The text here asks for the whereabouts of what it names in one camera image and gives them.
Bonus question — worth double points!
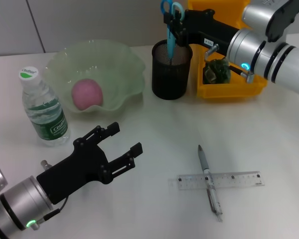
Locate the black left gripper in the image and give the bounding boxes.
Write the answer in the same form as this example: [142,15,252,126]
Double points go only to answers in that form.
[36,121,143,205]

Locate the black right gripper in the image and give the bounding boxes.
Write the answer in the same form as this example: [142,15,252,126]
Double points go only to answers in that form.
[163,9,240,54]

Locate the blue scissors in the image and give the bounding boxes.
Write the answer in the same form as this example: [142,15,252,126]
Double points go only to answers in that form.
[160,0,185,63]

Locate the pink peach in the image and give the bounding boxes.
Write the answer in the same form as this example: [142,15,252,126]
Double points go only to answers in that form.
[71,78,105,111]

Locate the green plastic wrapper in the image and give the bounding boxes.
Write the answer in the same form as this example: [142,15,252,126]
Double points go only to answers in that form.
[204,57,232,84]

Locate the clear green-label water bottle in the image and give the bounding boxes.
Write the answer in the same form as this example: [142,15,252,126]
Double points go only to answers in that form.
[18,66,72,147]

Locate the grey clear pen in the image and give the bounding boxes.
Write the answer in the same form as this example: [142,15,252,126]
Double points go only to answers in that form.
[198,144,224,222]

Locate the transparent plastic ruler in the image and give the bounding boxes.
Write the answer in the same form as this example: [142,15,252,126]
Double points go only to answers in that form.
[168,171,265,191]

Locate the black mesh pen holder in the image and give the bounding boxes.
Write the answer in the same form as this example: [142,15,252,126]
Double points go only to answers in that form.
[151,39,194,101]

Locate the green wavy glass fruit plate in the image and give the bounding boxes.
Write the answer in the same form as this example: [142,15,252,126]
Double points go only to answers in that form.
[45,39,147,117]

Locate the yellow plastic bin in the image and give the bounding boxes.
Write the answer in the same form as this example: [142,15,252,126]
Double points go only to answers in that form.
[187,0,269,100]

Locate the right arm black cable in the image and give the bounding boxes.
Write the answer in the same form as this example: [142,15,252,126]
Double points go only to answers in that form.
[205,43,256,83]

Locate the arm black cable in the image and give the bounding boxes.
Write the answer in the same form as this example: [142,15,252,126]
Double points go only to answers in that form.
[38,195,69,224]
[205,43,256,83]

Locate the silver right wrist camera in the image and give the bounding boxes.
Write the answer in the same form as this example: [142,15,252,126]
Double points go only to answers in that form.
[241,0,299,43]

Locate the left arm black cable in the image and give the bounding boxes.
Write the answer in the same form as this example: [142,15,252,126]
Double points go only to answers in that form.
[38,195,69,224]

